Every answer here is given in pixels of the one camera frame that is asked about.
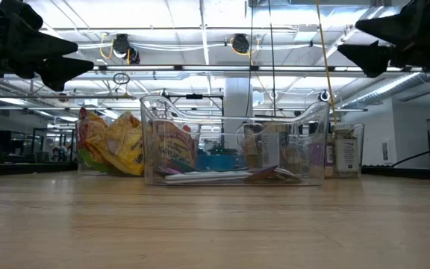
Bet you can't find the pink green ramen packet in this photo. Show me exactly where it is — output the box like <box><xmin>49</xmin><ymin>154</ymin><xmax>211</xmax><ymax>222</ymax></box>
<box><xmin>76</xmin><ymin>107</ymin><xmax>110</xmax><ymax>175</ymax></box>

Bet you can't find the yellow ramen packet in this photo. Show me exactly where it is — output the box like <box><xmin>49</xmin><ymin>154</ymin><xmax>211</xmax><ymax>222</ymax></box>
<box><xmin>87</xmin><ymin>111</ymin><xmax>146</xmax><ymax>177</ymax></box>

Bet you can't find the white lid spice jar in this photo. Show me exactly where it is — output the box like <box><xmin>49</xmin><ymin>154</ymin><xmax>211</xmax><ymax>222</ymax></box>
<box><xmin>330</xmin><ymin>124</ymin><xmax>362</xmax><ymax>177</ymax></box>

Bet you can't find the purple label garlic powder jar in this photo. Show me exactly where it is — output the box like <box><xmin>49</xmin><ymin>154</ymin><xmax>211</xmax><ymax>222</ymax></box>
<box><xmin>307</xmin><ymin>122</ymin><xmax>330</xmax><ymax>177</ymax></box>

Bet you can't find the small iridescent metal spoon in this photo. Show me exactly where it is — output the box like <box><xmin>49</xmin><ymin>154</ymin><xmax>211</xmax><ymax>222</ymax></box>
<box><xmin>244</xmin><ymin>165</ymin><xmax>302</xmax><ymax>184</ymax></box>

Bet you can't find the clear plastic bin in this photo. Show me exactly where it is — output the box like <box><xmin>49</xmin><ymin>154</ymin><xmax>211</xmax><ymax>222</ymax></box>
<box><xmin>237</xmin><ymin>121</ymin><xmax>366</xmax><ymax>179</ymax></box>
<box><xmin>75</xmin><ymin>108</ymin><xmax>201</xmax><ymax>177</ymax></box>
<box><xmin>139</xmin><ymin>94</ymin><xmax>331</xmax><ymax>187</ymax></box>

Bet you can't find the white building column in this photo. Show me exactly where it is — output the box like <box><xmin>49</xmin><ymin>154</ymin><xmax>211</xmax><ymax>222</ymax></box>
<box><xmin>224</xmin><ymin>76</ymin><xmax>254</xmax><ymax>150</ymax></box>

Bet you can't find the silver ventilation duct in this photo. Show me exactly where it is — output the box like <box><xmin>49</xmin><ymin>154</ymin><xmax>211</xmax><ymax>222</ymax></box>
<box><xmin>340</xmin><ymin>72</ymin><xmax>430</xmax><ymax>109</ymax></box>

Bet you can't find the yellow cable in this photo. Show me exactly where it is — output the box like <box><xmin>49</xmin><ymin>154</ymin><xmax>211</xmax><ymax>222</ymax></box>
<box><xmin>314</xmin><ymin>0</ymin><xmax>338</xmax><ymax>124</ymax></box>

